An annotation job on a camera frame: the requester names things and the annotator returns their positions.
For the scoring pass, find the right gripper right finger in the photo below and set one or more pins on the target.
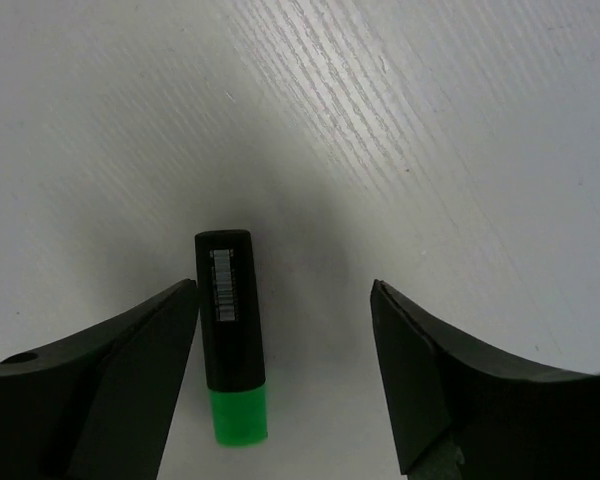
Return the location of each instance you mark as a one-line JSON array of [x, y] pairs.
[[461, 408]]

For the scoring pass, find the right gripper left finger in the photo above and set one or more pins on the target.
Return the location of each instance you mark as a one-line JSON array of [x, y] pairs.
[[98, 404]]

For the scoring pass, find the green cap black highlighter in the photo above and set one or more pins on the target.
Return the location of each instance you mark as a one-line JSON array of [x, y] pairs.
[[232, 337]]

